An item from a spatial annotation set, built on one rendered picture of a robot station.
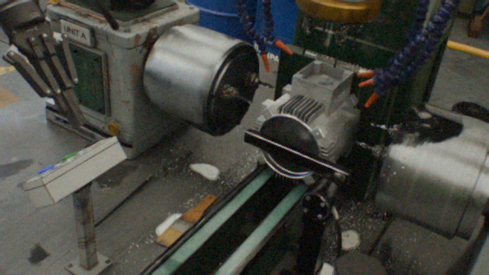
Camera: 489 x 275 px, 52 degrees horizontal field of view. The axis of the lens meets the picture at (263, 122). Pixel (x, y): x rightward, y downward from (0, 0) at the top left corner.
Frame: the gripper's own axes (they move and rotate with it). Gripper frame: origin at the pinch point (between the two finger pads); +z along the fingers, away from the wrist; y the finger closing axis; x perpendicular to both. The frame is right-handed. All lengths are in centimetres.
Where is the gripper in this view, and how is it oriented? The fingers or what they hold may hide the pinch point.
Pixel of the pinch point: (71, 109)
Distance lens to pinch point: 100.3
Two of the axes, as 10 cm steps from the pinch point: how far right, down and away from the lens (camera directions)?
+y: 5.1, -4.0, 7.6
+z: 4.1, 8.9, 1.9
